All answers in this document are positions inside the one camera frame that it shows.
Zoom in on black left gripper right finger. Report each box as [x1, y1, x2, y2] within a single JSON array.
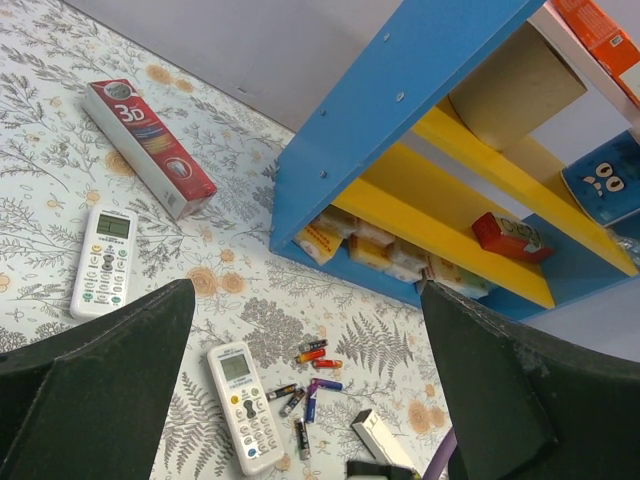
[[421, 281, 639, 479]]

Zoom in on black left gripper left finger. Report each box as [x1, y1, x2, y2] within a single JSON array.
[[1, 279, 195, 479]]

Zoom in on white slim remote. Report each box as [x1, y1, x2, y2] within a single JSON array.
[[351, 409, 417, 471]]

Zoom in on large white remote control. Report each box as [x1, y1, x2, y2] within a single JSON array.
[[69, 205, 138, 322]]

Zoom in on small white remote control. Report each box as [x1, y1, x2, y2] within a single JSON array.
[[206, 341, 285, 477]]

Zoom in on red snack box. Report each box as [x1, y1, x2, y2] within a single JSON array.
[[471, 212, 555, 264]]

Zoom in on blue purple battery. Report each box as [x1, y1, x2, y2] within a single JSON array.
[[304, 386, 317, 424]]

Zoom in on grey black battery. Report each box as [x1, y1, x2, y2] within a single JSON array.
[[279, 388, 306, 418]]

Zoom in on red white toothpaste box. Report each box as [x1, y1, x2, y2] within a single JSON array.
[[82, 79, 217, 220]]

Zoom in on blue paper cup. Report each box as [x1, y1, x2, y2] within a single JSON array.
[[561, 129, 639, 227]]

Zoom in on yellow sponge pack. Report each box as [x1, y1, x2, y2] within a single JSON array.
[[293, 218, 346, 266]]

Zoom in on blue yellow wooden shelf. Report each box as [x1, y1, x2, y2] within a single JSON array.
[[269, 1, 639, 320]]

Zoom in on orange razor box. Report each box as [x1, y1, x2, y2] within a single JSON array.
[[551, 0, 639, 107]]

